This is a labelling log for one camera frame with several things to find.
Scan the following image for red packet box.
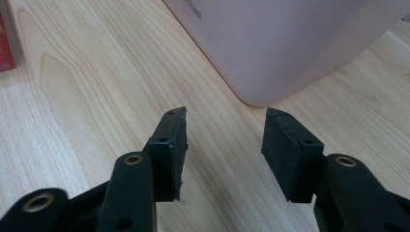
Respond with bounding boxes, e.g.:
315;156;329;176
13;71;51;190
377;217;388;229
0;13;16;73

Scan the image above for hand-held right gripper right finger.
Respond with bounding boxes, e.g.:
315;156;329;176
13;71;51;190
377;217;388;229
261;107;325;204

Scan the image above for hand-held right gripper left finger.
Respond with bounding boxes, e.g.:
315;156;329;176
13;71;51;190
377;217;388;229
143;106;190;203

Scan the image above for pink storage box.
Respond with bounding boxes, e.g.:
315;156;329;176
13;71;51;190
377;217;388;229
162;0;410;108

